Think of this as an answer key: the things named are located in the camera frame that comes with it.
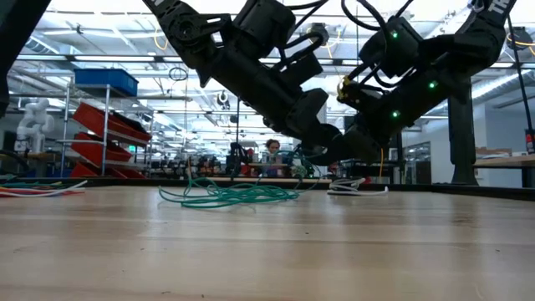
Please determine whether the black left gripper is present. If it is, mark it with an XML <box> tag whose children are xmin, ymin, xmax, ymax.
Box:
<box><xmin>211</xmin><ymin>43</ymin><xmax>346</xmax><ymax>147</ymax></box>

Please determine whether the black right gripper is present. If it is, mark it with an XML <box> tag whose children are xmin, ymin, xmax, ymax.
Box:
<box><xmin>337</xmin><ymin>77</ymin><xmax>444</xmax><ymax>164</ymax></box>

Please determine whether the thick white cord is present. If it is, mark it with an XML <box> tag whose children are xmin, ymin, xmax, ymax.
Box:
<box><xmin>327</xmin><ymin>177</ymin><xmax>390</xmax><ymax>197</ymax></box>

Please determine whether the thin green wire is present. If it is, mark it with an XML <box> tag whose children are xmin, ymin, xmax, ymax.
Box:
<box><xmin>157</xmin><ymin>148</ymin><xmax>324</xmax><ymax>210</ymax></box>

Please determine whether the person behind robot station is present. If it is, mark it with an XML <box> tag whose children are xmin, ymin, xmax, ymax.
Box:
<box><xmin>264</xmin><ymin>138</ymin><xmax>283</xmax><ymax>177</ymax></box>

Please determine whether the wooden top work desk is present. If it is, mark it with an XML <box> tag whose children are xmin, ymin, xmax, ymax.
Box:
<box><xmin>471</xmin><ymin>153</ymin><xmax>535</xmax><ymax>189</ymax></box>

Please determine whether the thin black pole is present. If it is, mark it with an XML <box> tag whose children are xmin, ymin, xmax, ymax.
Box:
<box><xmin>505</xmin><ymin>16</ymin><xmax>535</xmax><ymax>133</ymax></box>

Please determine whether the metal shelving rack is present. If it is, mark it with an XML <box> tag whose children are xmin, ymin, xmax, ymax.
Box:
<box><xmin>58</xmin><ymin>83</ymin><xmax>154</xmax><ymax>180</ymax></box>

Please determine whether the long ceiling light strip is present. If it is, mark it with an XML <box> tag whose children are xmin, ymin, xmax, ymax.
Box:
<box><xmin>16</xmin><ymin>53</ymin><xmax>535</xmax><ymax>70</ymax></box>

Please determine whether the blue plastic bin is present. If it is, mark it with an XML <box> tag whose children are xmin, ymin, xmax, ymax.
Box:
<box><xmin>74</xmin><ymin>68</ymin><xmax>140</xmax><ymax>98</ymax></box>

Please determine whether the red slanted shelf bin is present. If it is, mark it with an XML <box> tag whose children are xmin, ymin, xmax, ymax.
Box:
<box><xmin>70</xmin><ymin>132</ymin><xmax>134</xmax><ymax>168</ymax></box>
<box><xmin>73</xmin><ymin>102</ymin><xmax>152</xmax><ymax>147</ymax></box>
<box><xmin>69</xmin><ymin>161</ymin><xmax>147</xmax><ymax>180</ymax></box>

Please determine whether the yellow cable tag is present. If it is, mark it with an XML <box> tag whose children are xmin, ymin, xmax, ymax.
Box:
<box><xmin>337</xmin><ymin>76</ymin><xmax>352</xmax><ymax>100</ymax></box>

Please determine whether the black camera gantry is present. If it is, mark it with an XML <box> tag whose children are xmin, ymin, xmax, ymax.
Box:
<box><xmin>235</xmin><ymin>94</ymin><xmax>268</xmax><ymax>176</ymax></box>

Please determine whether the left wrist cable loop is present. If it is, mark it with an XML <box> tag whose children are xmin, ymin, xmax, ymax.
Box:
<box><xmin>283</xmin><ymin>0</ymin><xmax>330</xmax><ymax>70</ymax></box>

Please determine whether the black ceiling cable reel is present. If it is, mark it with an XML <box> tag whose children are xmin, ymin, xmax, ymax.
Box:
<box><xmin>506</xmin><ymin>26</ymin><xmax>534</xmax><ymax>51</ymax></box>
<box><xmin>308</xmin><ymin>23</ymin><xmax>332</xmax><ymax>45</ymax></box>

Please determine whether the black right arm cable loop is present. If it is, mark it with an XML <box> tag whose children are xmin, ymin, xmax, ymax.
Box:
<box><xmin>340</xmin><ymin>0</ymin><xmax>417</xmax><ymax>89</ymax></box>

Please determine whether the hanging black cable loop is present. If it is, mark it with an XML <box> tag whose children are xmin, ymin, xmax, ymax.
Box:
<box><xmin>168</xmin><ymin>66</ymin><xmax>190</xmax><ymax>83</ymax></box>

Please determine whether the bundle of coloured wires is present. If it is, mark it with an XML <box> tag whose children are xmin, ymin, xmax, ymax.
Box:
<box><xmin>0</xmin><ymin>179</ymin><xmax>89</xmax><ymax>199</ymax></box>

